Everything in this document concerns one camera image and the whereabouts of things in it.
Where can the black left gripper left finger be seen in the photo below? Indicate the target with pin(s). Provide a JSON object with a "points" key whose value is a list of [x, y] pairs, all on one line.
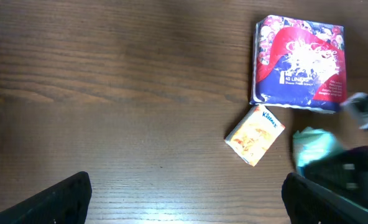
{"points": [[65, 202]]}

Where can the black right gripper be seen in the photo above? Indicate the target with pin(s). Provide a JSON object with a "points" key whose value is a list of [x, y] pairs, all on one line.
{"points": [[345, 174]]}

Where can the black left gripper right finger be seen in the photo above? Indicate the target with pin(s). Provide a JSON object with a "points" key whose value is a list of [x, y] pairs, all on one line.
{"points": [[308, 202]]}

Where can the teal white snack packet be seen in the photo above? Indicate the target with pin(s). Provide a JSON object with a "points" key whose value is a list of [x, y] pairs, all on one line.
{"points": [[312, 145]]}

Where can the orange juice carton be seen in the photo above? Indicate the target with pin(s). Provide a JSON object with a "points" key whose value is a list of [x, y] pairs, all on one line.
{"points": [[254, 134]]}

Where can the purple pink tissue pack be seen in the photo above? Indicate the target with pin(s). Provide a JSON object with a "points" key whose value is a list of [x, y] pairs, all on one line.
{"points": [[299, 64]]}

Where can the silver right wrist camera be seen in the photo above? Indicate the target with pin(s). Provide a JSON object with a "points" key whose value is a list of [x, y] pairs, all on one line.
{"points": [[357, 107]]}

